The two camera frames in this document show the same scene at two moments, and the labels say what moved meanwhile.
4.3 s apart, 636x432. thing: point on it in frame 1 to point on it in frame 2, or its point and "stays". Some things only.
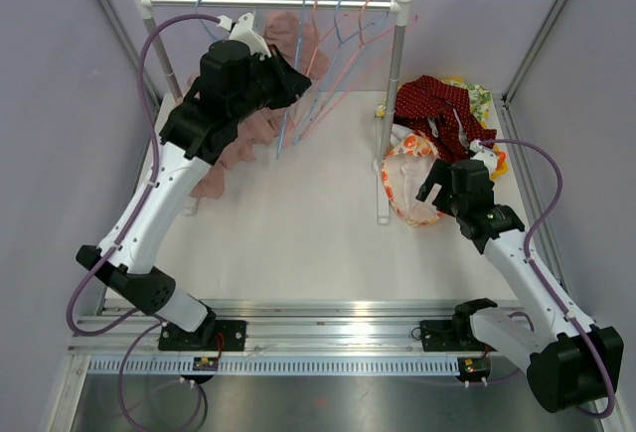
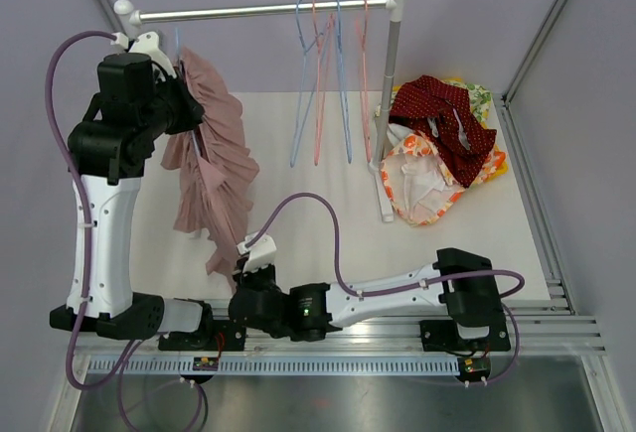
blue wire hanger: [292, 77] to [297, 140]
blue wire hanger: [341, 42] to [343, 87]
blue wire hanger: [197, 5] to [179, 66]
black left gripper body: [271, 79] to [171, 109]
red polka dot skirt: [440, 113] stays
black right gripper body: [445, 200] to [259, 282]
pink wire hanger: [318, 43] to [328, 43]
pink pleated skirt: [276, 124] to [212, 166]
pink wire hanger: [313, 126] to [364, 87]
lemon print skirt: [479, 101] stays
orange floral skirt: [405, 166] stays
